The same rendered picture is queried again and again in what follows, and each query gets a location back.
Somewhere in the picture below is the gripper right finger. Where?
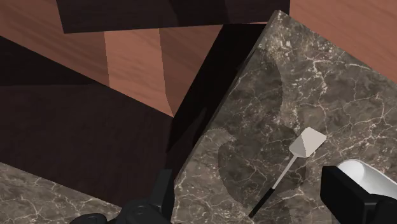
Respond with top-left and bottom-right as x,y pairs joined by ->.
319,165 -> 397,224

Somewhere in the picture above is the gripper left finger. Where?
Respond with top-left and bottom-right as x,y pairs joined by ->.
69,169 -> 176,224

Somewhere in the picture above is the white bowl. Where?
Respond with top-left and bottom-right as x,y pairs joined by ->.
337,158 -> 397,200

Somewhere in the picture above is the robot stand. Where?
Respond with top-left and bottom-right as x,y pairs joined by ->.
55,0 -> 291,34

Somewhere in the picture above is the white spatula with black handle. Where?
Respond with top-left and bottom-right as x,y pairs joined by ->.
247,127 -> 328,218

